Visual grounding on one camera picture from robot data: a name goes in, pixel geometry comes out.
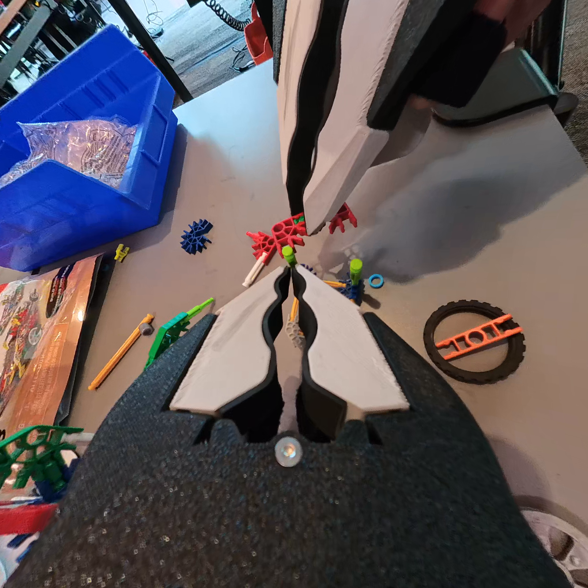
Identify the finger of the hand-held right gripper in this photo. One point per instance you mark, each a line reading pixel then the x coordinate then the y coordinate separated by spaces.
pixel 363 73
pixel 296 55

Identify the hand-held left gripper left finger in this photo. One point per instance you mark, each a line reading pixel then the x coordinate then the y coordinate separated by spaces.
pixel 225 358

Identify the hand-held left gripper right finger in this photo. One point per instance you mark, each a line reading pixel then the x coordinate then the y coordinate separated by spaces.
pixel 354 358

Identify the orange rod blue connector frame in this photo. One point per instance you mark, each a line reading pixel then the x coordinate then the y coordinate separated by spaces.
pixel 355 292

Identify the red connector pair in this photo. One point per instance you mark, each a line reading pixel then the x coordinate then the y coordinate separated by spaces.
pixel 287 230

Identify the red bucket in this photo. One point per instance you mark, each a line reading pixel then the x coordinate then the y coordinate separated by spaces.
pixel 259 35

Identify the black chair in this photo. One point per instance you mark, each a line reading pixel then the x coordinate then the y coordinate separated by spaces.
pixel 501 92

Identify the orange rod grey end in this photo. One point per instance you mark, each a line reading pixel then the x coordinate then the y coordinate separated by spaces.
pixel 119 354

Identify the red connector white rod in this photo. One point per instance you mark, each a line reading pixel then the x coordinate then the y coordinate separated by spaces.
pixel 260 244

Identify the black rubber tire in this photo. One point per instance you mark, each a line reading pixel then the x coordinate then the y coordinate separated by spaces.
pixel 473 376

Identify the blue snowflake connector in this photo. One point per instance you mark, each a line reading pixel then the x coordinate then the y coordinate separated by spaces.
pixel 196 236

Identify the orange ladder connector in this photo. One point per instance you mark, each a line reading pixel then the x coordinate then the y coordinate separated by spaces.
pixel 478 336

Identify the black metal table leg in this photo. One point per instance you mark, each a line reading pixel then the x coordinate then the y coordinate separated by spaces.
pixel 156 50

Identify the small yellow connector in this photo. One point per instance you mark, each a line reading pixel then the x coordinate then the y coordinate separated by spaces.
pixel 121 252

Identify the printed toy packet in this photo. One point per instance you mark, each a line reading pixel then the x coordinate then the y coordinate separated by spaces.
pixel 46 340

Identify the multicolour toy model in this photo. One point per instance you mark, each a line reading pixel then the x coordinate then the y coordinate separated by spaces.
pixel 37 459

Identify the blue plastic bin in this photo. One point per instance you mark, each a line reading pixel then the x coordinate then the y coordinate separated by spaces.
pixel 55 211

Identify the clear plastic bag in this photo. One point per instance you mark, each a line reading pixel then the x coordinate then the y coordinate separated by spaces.
pixel 78 152

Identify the grey wheel hub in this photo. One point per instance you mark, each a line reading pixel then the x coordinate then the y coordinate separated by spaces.
pixel 556 537

